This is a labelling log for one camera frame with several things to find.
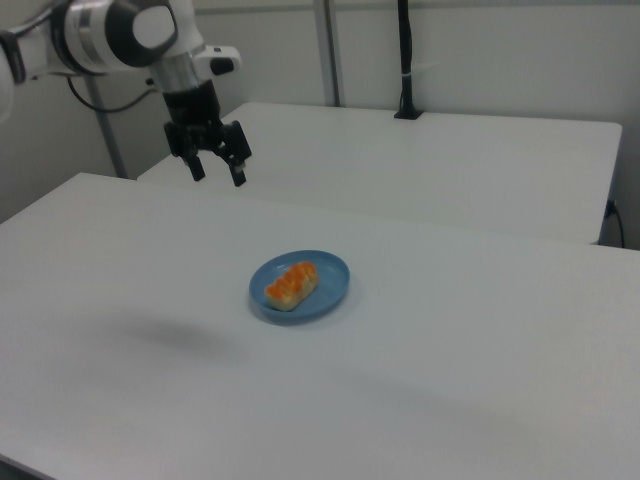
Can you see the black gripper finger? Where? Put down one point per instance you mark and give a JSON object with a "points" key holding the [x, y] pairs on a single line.
{"points": [[196, 167], [239, 172]]}

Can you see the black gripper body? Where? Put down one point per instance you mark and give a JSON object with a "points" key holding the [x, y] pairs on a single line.
{"points": [[195, 115]]}

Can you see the bread with orange topping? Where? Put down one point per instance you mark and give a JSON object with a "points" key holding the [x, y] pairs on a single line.
{"points": [[291, 285]]}

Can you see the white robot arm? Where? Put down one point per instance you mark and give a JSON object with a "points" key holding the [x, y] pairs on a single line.
{"points": [[100, 35]]}

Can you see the blue round plate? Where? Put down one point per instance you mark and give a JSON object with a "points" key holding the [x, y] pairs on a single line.
{"points": [[330, 290]]}

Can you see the white side table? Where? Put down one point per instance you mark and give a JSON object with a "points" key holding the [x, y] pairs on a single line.
{"points": [[425, 165]]}

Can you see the black pole with clamp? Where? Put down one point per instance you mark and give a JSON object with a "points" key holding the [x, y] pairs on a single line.
{"points": [[406, 60]]}

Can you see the grey vertical post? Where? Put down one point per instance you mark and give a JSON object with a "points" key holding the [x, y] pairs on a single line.
{"points": [[110, 140], [330, 55]]}

